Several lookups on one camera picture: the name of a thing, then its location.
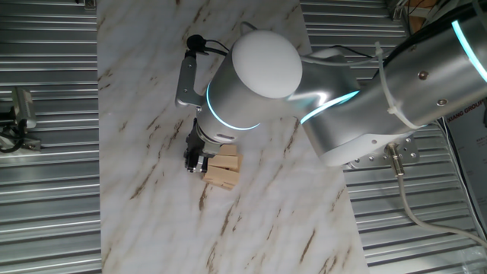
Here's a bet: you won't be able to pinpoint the marble pattern table mat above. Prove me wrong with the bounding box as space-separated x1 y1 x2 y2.
97 0 370 274

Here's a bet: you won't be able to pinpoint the black exterior camera cable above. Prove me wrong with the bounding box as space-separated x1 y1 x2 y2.
0 119 28 154

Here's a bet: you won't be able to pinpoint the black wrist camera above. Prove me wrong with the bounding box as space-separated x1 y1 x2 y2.
186 33 208 53

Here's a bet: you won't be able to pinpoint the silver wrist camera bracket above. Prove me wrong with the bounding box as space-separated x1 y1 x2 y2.
174 51 206 109

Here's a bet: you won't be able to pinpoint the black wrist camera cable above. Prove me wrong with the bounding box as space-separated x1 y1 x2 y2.
204 38 231 57

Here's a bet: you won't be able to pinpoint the stacked wooden Jenga blocks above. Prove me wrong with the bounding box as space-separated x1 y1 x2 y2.
201 154 244 192

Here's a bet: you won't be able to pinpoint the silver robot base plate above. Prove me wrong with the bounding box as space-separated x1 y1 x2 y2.
344 135 421 170

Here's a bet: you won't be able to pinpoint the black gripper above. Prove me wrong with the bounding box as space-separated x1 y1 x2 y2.
183 117 222 174

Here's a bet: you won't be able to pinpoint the metal camera mount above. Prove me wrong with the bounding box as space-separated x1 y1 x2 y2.
0 135 42 153

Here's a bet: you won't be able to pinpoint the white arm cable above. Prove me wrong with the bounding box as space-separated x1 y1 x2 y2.
300 0 429 130

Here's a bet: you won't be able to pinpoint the printed white poster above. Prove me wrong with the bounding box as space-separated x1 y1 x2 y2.
444 97 487 237

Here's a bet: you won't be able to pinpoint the thick grey base cable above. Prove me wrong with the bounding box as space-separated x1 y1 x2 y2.
384 143 487 250

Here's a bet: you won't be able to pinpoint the long black gripper cable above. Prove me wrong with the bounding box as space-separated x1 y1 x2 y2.
329 3 480 79

